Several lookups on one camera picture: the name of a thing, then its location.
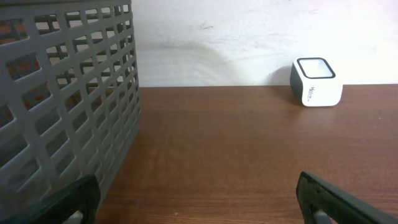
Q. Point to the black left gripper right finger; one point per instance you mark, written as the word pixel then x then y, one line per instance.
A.
pixel 323 202

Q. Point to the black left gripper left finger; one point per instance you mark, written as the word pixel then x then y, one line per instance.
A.
pixel 83 195

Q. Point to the white barcode scanner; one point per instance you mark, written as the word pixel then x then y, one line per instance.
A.
pixel 314 82

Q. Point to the dark grey plastic basket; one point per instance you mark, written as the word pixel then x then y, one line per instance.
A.
pixel 70 97

